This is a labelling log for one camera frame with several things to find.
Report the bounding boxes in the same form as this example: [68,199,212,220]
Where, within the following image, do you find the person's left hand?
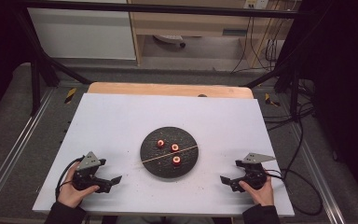
[57,161,101,209]

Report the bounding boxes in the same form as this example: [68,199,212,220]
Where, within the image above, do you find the black metal frame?
[11,0,307,123]

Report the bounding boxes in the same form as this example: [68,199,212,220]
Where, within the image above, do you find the black floor cables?
[261,78,316,133]

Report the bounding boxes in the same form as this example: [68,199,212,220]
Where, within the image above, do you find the white chair base with caster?
[153,34,187,49]

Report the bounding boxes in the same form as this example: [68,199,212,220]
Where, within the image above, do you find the white power strip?
[243,0,270,10]

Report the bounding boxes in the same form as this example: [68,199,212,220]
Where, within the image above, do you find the white cabinet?
[27,7,137,61]

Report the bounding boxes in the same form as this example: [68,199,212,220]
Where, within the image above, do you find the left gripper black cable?
[54,156,86,201]

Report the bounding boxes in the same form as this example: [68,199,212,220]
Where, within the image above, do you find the wooden table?
[87,81,255,100]

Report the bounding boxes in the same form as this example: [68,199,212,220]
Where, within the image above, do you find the person's right hand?
[238,173,275,207]

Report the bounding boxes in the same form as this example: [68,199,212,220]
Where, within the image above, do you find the light wooden desk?
[126,0,295,67]

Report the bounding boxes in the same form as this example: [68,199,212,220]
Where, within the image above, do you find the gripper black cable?
[264,168,324,217]
[54,156,86,201]

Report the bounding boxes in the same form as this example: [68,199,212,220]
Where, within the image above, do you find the white table board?
[32,92,296,217]

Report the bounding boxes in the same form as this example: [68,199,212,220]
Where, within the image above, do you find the round black plate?
[140,126,200,179]

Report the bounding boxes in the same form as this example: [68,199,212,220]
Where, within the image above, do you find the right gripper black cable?
[264,168,324,217]

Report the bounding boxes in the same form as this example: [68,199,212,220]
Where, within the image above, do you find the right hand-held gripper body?
[234,151,277,191]

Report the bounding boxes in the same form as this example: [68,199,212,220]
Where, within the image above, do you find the aluminium floor rail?
[287,120,348,224]
[0,87,57,213]

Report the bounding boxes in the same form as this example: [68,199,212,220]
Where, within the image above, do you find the hanging black cables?
[230,14,288,75]

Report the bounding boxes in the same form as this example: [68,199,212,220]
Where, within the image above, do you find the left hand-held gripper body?
[71,151,113,194]

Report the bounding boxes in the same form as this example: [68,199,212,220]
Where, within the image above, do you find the thin bamboo skewer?
[142,145,199,164]

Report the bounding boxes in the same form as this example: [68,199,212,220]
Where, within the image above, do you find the yellow black tape strip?
[63,87,77,105]
[264,92,282,108]

